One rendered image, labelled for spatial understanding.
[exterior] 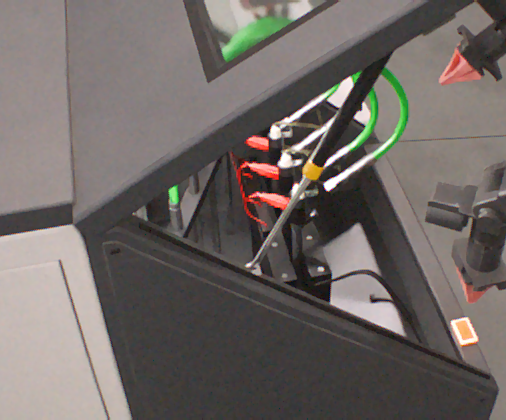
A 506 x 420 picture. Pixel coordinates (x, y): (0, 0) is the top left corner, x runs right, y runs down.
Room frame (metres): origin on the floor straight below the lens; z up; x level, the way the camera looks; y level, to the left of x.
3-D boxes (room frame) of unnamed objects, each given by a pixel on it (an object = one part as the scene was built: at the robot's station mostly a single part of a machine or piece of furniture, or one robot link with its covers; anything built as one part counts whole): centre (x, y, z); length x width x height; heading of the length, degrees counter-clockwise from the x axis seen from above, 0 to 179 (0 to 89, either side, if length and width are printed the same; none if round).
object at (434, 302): (1.07, -0.30, 0.87); 0.62 x 0.04 x 0.16; 11
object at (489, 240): (0.85, -0.34, 1.22); 0.07 x 0.06 x 0.07; 65
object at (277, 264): (1.14, -0.04, 0.91); 0.34 x 0.10 x 0.15; 11
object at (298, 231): (1.02, -0.08, 1.03); 0.05 x 0.03 x 0.21; 101
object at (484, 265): (0.85, -0.34, 1.16); 0.10 x 0.07 x 0.07; 10
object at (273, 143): (1.18, -0.05, 1.03); 0.05 x 0.03 x 0.21; 101
